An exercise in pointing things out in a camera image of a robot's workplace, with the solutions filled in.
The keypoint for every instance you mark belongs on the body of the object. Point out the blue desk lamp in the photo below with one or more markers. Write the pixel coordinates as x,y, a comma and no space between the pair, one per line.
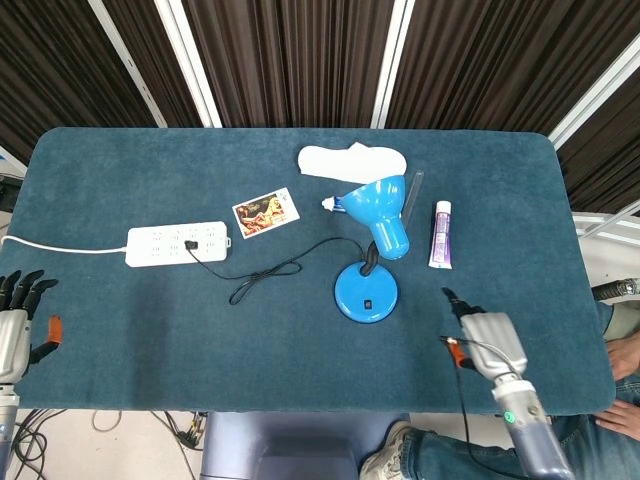
376,240

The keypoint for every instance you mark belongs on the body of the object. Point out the blue white toothpaste tube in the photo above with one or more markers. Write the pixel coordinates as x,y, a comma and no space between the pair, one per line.
334,204

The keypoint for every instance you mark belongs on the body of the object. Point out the person's sneaker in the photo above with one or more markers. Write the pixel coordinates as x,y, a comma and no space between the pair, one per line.
386,455

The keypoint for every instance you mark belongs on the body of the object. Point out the picture card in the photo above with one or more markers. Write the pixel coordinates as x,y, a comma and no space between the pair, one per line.
265,213

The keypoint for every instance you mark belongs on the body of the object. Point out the blue table mat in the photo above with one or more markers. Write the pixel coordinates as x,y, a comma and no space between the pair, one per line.
250,350

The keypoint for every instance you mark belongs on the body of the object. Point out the white power strip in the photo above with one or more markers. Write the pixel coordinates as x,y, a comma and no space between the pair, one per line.
177,243

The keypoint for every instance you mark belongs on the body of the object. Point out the person's jeans leg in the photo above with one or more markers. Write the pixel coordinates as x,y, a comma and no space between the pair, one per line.
460,455

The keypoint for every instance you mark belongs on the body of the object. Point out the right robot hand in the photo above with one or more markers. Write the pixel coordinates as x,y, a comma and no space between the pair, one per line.
487,345

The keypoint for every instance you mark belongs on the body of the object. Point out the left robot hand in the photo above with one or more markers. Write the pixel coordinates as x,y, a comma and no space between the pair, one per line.
13,332

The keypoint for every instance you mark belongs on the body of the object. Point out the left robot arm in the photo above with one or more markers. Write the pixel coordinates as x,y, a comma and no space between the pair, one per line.
6,430

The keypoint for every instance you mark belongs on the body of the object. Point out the person's hand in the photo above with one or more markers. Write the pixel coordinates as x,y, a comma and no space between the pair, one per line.
625,358

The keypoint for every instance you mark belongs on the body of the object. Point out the purple toothpaste tube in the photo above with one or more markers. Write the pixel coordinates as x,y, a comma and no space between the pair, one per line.
441,235

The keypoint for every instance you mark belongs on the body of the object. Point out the clear plastic ruler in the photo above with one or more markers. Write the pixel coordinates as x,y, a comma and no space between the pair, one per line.
414,197

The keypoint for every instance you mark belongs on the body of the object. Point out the white folded cloth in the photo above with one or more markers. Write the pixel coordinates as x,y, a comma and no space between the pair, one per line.
350,162

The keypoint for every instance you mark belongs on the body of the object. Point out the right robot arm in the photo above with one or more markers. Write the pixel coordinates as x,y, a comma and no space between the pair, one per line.
530,430

